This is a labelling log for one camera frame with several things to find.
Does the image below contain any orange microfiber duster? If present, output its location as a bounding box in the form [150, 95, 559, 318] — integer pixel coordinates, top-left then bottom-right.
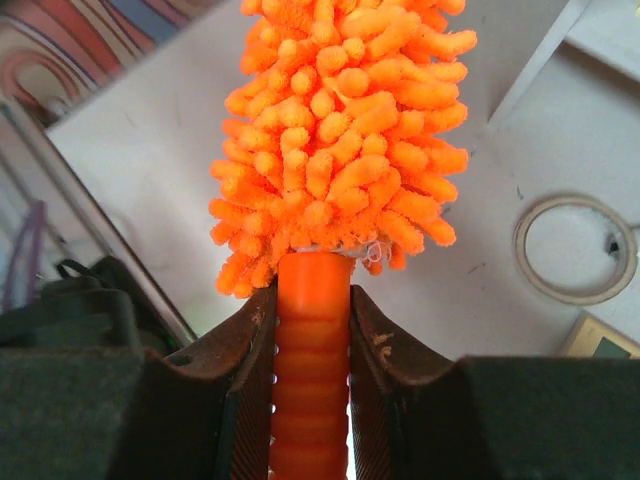
[209, 1, 477, 479]

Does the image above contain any masking tape roll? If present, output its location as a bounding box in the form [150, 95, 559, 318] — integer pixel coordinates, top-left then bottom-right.
[513, 193, 639, 307]

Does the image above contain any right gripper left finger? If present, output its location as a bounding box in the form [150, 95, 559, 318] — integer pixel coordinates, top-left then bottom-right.
[1, 287, 275, 479]

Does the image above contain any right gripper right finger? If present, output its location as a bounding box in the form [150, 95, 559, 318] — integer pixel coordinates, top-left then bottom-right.
[350, 286, 639, 479]

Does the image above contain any white small bookshelf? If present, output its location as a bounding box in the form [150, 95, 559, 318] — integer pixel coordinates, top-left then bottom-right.
[469, 0, 640, 126]

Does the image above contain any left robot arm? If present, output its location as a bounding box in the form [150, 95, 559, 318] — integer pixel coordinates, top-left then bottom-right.
[1, 256, 178, 355]

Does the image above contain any blue beige calculator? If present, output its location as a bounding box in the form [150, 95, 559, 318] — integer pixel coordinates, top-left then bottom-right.
[560, 311, 639, 360]

